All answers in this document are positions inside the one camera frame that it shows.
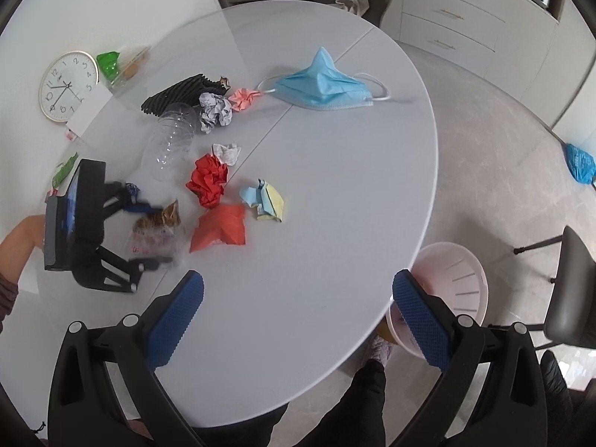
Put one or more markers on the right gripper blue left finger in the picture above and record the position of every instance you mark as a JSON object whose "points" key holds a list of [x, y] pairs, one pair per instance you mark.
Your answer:
{"points": [[167, 318]]}

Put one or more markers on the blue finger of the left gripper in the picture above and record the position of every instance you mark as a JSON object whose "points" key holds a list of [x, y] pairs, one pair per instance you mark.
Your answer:
{"points": [[150, 262], [141, 208]]}

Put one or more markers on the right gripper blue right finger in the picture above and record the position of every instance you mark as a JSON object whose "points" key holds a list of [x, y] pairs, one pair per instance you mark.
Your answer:
{"points": [[429, 334]]}

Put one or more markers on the clear plastic snack bag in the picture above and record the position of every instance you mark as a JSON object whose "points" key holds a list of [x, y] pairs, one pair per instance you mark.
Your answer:
{"points": [[157, 235]]}

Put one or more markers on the clear plastic cup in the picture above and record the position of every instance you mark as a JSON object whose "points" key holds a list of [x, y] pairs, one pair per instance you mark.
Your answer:
{"points": [[170, 141]]}

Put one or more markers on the red paper ball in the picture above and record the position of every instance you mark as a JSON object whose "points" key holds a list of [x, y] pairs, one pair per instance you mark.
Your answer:
{"points": [[208, 180]]}

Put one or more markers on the red paper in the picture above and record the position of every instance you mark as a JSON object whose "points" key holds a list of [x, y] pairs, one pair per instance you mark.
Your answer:
{"points": [[222, 224]]}

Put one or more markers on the small white paper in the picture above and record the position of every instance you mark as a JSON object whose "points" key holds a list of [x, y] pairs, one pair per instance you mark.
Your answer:
{"points": [[227, 154]]}

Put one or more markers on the grey newspaper ball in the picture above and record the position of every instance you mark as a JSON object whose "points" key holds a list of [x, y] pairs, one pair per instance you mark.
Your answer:
{"points": [[215, 111]]}

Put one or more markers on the blue yellow carton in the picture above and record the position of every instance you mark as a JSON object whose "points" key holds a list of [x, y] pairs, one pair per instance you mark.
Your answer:
{"points": [[265, 200]]}

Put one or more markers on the pink paper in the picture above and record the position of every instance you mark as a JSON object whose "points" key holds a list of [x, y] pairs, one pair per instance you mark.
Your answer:
{"points": [[243, 98]]}

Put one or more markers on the blue face mask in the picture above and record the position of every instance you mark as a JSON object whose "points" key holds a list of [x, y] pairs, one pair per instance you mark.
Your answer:
{"points": [[322, 87]]}

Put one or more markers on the brown snack wrapper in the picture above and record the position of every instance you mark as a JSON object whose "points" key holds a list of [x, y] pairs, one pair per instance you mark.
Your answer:
{"points": [[224, 82]]}

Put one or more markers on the person left hand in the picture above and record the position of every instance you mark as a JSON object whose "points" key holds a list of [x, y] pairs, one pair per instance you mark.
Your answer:
{"points": [[18, 245]]}

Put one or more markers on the white card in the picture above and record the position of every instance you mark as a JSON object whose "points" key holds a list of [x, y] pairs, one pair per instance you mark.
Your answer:
{"points": [[88, 110]]}

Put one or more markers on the clear bag with snack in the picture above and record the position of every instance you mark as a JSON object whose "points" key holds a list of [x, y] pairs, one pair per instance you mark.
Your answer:
{"points": [[128, 65]]}

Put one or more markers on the green plastic bag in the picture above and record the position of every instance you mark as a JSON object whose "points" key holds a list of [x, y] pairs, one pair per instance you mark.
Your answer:
{"points": [[108, 65]]}

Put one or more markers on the blue plastic bag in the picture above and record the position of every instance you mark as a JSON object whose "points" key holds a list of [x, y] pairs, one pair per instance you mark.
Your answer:
{"points": [[580, 164]]}

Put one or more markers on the beige cloth on chair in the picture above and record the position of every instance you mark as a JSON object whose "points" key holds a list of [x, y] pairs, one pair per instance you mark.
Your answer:
{"points": [[357, 7]]}

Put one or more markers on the white drawer cabinet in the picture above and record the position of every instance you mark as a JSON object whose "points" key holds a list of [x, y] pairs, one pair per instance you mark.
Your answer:
{"points": [[512, 44]]}

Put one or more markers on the white round wall clock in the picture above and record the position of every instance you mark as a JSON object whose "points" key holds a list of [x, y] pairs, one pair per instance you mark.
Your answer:
{"points": [[65, 85]]}

